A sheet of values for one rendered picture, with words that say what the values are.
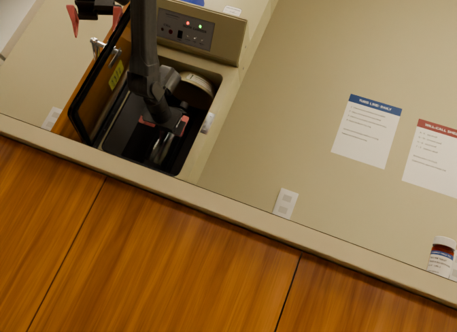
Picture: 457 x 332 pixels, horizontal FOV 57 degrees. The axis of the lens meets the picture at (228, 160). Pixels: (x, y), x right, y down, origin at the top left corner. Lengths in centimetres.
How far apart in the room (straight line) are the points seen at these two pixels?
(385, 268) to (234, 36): 80
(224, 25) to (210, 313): 84
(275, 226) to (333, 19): 134
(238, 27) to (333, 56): 69
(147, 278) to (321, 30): 141
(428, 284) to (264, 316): 31
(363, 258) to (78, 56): 160
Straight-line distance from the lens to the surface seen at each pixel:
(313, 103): 178
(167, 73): 119
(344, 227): 162
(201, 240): 88
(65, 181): 101
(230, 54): 134
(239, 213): 86
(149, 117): 127
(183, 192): 88
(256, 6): 149
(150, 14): 108
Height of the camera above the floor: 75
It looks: 18 degrees up
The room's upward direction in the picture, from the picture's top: 23 degrees clockwise
